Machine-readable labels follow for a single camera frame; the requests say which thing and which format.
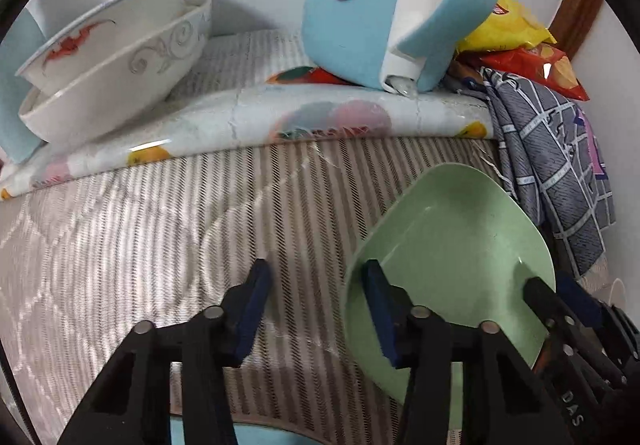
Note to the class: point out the green plate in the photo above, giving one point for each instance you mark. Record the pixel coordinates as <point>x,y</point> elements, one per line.
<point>450,245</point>

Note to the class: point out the light blue and white kettle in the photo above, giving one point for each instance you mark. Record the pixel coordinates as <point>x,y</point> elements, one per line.
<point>350,25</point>

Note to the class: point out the wooden door frame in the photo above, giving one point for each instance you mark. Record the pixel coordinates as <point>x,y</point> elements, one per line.
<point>577,10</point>

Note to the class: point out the white bowl with red print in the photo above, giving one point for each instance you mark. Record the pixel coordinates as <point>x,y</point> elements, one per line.
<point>100,20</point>

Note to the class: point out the red snack bag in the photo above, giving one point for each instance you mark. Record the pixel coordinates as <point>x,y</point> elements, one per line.
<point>540,67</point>

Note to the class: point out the striped quilted blanket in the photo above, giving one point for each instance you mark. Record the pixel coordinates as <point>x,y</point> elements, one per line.
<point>125,250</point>

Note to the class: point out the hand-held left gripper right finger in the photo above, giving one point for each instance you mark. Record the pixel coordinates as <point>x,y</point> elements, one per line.
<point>380,310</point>

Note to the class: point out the grey plaid cloth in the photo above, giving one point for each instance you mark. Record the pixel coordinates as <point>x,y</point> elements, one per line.
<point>545,150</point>

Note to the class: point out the white bowl with grey swirls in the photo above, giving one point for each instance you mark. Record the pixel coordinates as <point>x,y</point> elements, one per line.
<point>125,80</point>

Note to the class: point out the light blue dish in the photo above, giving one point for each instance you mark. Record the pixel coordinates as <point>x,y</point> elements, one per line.
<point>270,435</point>

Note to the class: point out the fruit print table mat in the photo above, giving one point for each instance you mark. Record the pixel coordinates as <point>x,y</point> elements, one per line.
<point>225,120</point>

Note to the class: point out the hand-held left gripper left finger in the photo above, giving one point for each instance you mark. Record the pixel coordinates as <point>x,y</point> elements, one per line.
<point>252,305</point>

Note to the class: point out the yellow snack bag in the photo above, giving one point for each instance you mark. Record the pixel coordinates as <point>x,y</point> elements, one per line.
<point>505,27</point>

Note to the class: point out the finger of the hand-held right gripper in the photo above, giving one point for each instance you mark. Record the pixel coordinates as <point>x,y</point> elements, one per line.
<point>555,320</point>
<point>580,297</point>

